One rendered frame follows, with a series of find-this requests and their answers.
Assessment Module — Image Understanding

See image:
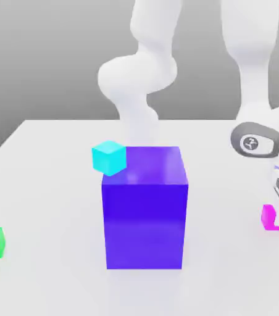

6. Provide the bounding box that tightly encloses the large blue box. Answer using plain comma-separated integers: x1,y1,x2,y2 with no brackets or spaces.
101,146,189,270

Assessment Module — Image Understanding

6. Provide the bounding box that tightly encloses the small cyan cube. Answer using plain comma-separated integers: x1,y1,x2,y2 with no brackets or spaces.
91,139,127,177

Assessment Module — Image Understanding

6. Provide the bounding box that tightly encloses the small magenta cube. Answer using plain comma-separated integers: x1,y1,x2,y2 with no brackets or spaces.
260,204,279,232

